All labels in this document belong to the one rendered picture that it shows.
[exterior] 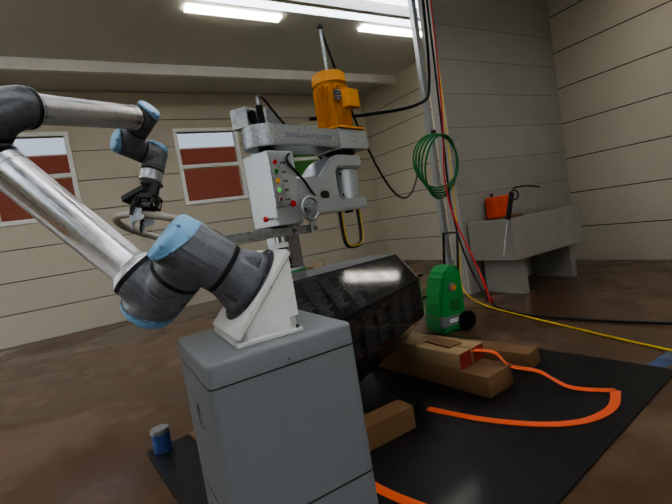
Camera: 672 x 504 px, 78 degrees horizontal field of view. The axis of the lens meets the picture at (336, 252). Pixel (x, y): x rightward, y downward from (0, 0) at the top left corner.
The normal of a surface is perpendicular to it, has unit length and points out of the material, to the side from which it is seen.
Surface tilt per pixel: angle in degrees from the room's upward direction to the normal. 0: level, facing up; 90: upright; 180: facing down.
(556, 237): 90
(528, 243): 90
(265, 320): 90
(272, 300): 90
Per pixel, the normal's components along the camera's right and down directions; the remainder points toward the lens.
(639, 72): -0.85, 0.18
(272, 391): 0.50, -0.02
